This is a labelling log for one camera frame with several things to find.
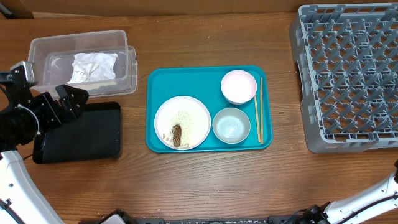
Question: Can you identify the grey bowl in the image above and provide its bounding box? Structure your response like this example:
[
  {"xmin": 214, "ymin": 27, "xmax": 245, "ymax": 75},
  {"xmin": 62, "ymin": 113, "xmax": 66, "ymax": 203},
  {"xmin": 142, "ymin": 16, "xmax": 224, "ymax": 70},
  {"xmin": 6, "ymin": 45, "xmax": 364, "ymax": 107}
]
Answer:
[{"xmin": 212, "ymin": 108, "xmax": 251, "ymax": 144}]

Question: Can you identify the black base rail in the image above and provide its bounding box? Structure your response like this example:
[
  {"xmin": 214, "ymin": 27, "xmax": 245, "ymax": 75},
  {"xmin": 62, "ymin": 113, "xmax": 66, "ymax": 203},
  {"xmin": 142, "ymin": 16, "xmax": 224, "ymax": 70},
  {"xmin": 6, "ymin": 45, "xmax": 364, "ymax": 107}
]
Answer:
[{"xmin": 78, "ymin": 209, "xmax": 316, "ymax": 224}]

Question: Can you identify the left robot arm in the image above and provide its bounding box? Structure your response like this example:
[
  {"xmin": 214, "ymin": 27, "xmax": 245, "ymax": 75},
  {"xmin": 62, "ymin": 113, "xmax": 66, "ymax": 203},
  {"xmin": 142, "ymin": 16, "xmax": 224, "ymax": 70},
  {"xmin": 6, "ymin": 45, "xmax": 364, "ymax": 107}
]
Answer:
[{"xmin": 1, "ymin": 72, "xmax": 89, "ymax": 223}]

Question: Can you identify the brown food scrap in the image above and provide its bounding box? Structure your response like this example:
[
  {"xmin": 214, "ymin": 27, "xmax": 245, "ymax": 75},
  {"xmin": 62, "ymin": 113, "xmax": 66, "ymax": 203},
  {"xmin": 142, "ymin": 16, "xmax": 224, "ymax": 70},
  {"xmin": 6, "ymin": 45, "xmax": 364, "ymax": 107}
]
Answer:
[{"xmin": 172, "ymin": 124, "xmax": 182, "ymax": 147}]

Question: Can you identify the white napkin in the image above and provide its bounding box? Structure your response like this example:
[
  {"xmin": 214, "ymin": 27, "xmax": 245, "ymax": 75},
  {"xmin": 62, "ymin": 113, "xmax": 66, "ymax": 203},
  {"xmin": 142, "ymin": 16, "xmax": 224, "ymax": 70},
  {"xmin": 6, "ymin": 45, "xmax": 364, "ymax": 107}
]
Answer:
[{"xmin": 67, "ymin": 52, "xmax": 118, "ymax": 84}]

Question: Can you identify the left wooden chopstick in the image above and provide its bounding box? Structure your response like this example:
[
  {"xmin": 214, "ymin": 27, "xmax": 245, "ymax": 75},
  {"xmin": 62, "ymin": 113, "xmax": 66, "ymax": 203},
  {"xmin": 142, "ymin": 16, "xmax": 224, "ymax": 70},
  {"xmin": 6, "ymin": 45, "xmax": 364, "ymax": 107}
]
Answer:
[{"xmin": 254, "ymin": 94, "xmax": 261, "ymax": 143}]

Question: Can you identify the clear plastic bin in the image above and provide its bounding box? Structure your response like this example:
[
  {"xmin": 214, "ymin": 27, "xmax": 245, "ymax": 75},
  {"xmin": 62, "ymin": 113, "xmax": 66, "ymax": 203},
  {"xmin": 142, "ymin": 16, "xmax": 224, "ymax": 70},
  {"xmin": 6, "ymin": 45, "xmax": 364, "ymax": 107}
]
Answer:
[{"xmin": 28, "ymin": 30, "xmax": 137, "ymax": 98}]

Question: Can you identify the black plastic tray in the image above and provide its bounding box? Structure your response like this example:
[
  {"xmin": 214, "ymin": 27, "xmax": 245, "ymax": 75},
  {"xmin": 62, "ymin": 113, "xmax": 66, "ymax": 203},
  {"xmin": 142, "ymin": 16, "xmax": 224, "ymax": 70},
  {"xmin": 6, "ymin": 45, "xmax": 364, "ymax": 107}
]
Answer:
[{"xmin": 32, "ymin": 102, "xmax": 121, "ymax": 164}]

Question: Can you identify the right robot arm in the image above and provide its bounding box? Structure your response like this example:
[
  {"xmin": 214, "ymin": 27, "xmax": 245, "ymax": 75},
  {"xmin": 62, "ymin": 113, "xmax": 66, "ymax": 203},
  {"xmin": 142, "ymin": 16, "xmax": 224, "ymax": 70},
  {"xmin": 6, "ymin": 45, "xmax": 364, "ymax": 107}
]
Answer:
[{"xmin": 296, "ymin": 171, "xmax": 397, "ymax": 224}]

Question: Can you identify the grey dishwasher rack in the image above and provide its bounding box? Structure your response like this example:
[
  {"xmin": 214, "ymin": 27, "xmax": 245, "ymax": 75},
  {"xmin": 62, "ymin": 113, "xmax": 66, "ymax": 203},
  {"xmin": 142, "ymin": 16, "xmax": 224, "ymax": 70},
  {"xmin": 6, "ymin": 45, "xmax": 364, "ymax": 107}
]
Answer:
[{"xmin": 289, "ymin": 2, "xmax": 397, "ymax": 153}]

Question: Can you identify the teal serving tray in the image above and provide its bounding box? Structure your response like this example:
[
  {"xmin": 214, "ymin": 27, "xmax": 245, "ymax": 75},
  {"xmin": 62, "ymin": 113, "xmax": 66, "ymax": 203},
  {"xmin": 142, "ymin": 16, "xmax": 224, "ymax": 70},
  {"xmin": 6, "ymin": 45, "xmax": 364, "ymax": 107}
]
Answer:
[{"xmin": 146, "ymin": 65, "xmax": 273, "ymax": 153}]

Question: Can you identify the brown cardboard backdrop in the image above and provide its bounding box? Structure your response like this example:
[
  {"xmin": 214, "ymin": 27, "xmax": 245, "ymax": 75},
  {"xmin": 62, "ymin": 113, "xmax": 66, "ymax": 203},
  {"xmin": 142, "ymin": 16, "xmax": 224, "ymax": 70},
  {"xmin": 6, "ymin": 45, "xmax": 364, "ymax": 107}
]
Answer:
[{"xmin": 0, "ymin": 0, "xmax": 398, "ymax": 19}]

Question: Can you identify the large white plate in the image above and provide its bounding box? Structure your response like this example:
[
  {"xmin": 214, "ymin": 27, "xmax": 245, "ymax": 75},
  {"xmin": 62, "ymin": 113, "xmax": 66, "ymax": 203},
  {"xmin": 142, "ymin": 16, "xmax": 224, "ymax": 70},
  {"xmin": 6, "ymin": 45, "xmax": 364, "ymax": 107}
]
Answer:
[{"xmin": 154, "ymin": 96, "xmax": 211, "ymax": 151}]

